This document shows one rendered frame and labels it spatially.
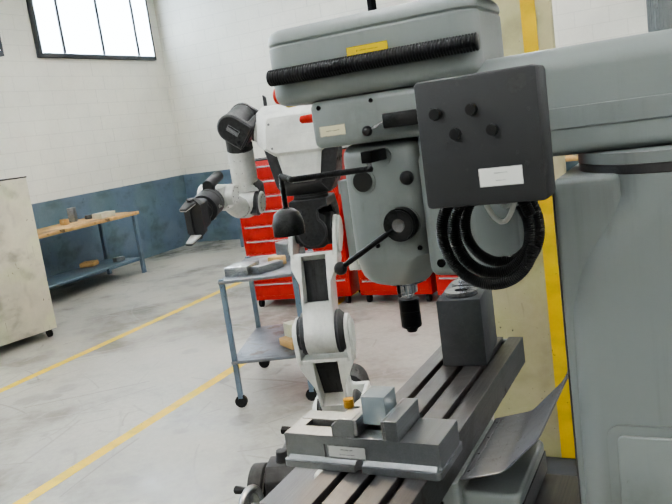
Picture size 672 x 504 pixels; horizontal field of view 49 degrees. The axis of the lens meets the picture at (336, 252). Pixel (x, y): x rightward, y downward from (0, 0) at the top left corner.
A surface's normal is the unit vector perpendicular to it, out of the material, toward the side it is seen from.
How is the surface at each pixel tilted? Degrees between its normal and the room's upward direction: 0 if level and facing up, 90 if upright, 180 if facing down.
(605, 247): 73
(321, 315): 66
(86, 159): 90
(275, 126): 90
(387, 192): 90
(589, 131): 90
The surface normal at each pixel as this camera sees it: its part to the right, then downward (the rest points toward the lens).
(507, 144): -0.43, 0.21
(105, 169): 0.89, -0.05
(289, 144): -0.15, 0.18
